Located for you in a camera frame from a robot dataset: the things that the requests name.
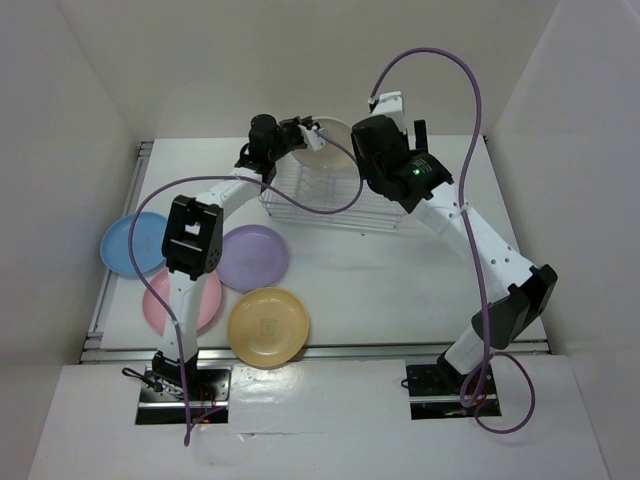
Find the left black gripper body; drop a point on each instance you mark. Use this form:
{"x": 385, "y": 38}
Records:
{"x": 288, "y": 137}

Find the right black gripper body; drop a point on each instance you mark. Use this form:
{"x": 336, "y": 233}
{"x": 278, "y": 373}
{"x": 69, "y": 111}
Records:
{"x": 369, "y": 175}

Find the cream plate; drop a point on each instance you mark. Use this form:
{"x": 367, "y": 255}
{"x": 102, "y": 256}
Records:
{"x": 329, "y": 158}

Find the purple plate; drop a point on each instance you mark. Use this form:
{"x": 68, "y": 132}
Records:
{"x": 253, "y": 256}

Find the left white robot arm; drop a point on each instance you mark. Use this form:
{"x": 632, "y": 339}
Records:
{"x": 193, "y": 240}

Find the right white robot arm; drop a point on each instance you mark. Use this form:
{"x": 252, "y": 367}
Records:
{"x": 517, "y": 291}

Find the orange plate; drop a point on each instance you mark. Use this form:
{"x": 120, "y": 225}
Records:
{"x": 268, "y": 327}

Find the pink plate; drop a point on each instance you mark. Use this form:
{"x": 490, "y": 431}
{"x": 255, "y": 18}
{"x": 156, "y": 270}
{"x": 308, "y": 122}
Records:
{"x": 155, "y": 314}

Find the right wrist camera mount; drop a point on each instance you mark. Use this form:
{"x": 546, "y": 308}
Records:
{"x": 390, "y": 105}

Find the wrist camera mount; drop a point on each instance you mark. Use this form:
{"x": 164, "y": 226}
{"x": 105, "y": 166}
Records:
{"x": 390, "y": 105}
{"x": 312, "y": 137}

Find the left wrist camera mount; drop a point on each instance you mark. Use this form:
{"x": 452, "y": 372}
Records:
{"x": 312, "y": 137}

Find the white wire dish rack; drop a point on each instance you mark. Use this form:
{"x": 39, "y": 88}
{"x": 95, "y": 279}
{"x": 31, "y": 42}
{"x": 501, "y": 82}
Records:
{"x": 328, "y": 191}

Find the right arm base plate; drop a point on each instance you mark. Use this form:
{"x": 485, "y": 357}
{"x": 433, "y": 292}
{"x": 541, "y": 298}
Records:
{"x": 433, "y": 398}

